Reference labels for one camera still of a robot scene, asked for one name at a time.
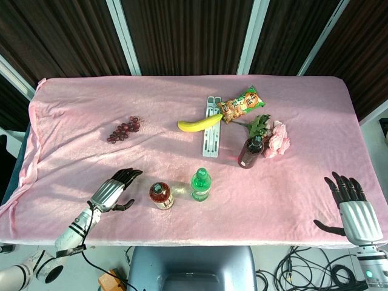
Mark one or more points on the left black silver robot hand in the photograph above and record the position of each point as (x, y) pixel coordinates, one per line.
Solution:
(109, 192)

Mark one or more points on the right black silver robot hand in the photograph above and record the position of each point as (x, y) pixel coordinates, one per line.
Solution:
(359, 218)

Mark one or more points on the amber tea bottle white label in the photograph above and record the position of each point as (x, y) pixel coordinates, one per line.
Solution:
(160, 197)

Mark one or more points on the dark red bottle black cap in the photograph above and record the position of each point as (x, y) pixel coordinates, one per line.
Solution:
(250, 154)

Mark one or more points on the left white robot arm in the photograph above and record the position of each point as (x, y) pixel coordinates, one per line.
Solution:
(72, 230)

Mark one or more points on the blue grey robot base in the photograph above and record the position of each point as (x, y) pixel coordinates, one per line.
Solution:
(191, 266)

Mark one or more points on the purple grape bunch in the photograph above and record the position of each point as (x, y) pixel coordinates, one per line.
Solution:
(122, 130)

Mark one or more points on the orange box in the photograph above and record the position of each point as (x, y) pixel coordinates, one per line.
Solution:
(109, 280)

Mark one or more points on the green soda bottle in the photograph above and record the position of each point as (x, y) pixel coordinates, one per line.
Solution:
(200, 186)

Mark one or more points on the pink fleece tablecloth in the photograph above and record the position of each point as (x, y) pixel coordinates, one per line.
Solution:
(91, 100)

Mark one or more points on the yellow banana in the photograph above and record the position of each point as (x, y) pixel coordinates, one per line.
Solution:
(194, 126)

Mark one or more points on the pink artificial flower bouquet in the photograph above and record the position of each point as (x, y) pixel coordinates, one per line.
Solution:
(277, 141)

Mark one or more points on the white folding stand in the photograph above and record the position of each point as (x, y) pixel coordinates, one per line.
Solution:
(210, 142)

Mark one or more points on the green orange snack packet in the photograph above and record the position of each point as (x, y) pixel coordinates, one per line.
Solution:
(241, 104)

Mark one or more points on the white window frame post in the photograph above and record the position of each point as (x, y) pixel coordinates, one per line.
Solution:
(322, 39)
(15, 77)
(124, 36)
(251, 36)

